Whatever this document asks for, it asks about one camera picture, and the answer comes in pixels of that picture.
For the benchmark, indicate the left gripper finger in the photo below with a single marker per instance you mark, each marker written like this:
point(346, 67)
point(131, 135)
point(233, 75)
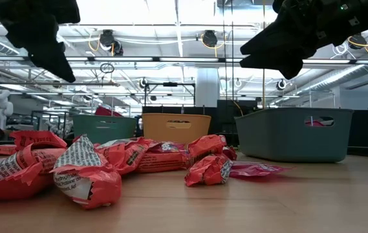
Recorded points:
point(54, 63)

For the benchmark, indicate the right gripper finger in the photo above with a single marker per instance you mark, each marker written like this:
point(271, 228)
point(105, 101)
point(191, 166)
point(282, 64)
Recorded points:
point(284, 64)
point(280, 42)

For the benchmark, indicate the orange candy bar white label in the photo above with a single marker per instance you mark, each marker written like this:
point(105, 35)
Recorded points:
point(314, 124)

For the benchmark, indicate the dark blue plastic bin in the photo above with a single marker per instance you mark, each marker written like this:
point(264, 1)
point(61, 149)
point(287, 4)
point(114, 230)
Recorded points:
point(284, 139)

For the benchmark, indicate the orange candy with barcode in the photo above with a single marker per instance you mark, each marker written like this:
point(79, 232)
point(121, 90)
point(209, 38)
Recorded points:
point(206, 171)

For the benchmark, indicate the orange candy with dark print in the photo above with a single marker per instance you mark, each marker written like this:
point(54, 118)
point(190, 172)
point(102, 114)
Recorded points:
point(36, 139)

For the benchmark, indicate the flat red candy packet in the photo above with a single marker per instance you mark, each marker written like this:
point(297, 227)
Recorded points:
point(258, 169)

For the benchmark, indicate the large orange candy wrapper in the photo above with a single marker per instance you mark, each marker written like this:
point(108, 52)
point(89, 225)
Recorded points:
point(15, 186)

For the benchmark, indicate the orange candy with ingredient text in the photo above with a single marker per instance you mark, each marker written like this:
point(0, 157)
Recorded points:
point(99, 191)

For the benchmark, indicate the red candy packet white print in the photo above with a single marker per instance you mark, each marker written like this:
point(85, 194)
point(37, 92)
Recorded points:
point(167, 147)

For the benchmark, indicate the white building column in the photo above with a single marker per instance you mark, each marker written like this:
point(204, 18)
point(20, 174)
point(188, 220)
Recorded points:
point(208, 87)

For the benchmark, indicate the green plastic bin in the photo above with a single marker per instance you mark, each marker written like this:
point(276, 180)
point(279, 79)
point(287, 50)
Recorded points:
point(106, 129)

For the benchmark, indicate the orange plastic bin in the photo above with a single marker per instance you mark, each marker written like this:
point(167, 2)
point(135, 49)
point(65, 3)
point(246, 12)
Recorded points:
point(158, 129)

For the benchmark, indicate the long ceiling light rail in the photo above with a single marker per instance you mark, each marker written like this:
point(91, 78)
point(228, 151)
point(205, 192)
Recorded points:
point(170, 59)

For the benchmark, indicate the black metal stand frame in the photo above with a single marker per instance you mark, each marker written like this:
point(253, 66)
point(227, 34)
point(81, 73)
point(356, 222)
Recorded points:
point(170, 84)

